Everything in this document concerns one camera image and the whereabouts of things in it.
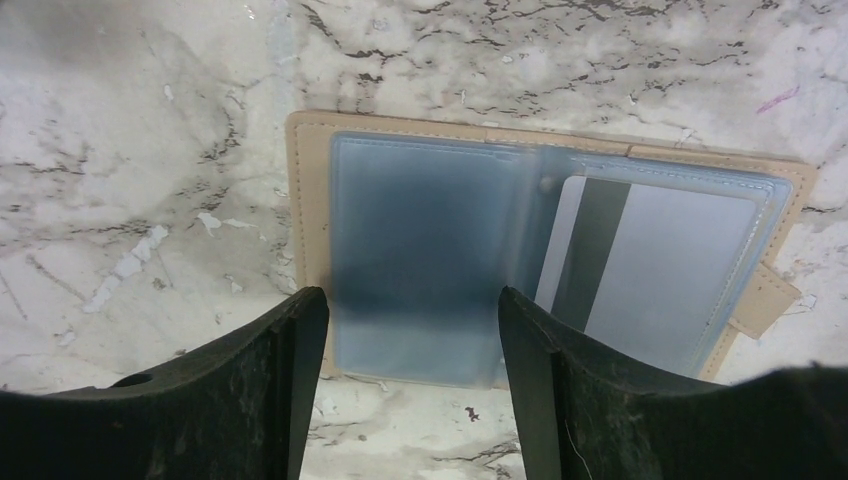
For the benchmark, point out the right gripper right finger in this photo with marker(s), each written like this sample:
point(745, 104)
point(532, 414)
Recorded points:
point(586, 411)

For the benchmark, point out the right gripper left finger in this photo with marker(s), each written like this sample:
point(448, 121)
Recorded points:
point(238, 407)

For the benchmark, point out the beige card holder wallet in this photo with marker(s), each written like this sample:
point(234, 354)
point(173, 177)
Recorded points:
point(413, 227)

